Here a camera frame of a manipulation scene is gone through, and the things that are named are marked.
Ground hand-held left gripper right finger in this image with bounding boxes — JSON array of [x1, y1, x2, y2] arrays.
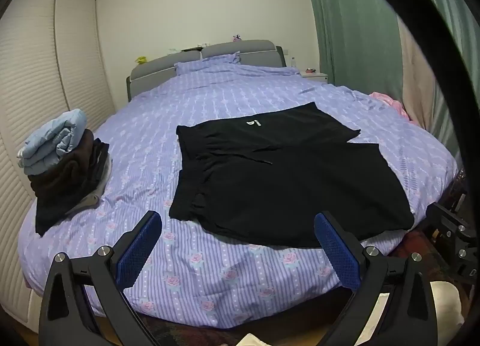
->
[[314, 211, 439, 346]]

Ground brown folded garment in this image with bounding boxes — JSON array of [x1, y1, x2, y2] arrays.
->
[[28, 129, 96, 193]]

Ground grey folded garment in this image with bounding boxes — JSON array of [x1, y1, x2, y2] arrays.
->
[[65, 158, 113, 216]]

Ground grey upholstered headboard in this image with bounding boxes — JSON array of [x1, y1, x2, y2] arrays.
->
[[127, 40, 287, 102]]

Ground pink crumpled cloth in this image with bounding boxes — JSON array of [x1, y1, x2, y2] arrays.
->
[[368, 91, 412, 122]]

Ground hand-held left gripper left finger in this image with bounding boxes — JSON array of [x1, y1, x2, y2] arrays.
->
[[38, 211, 163, 346]]

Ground white louvred wardrobe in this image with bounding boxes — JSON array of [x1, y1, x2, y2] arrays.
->
[[0, 0, 118, 313]]

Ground black folded garment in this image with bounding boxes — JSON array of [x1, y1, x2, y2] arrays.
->
[[35, 138, 110, 236]]

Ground black pants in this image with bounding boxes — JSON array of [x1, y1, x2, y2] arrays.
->
[[169, 102, 415, 249]]

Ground dark patterned rug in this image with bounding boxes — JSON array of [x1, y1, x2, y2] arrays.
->
[[139, 224, 471, 346]]

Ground purple floral striped duvet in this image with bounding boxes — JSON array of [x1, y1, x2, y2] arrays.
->
[[17, 51, 460, 329]]

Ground beige curtain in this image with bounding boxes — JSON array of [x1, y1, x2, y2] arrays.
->
[[397, 17, 463, 155]]

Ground white nightstand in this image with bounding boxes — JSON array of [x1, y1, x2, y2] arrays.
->
[[301, 72, 329, 86]]

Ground light blue folded garment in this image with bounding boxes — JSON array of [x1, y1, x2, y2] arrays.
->
[[17, 109, 88, 176]]

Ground purple floral pillow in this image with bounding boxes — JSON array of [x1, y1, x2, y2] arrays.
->
[[174, 51, 241, 75]]

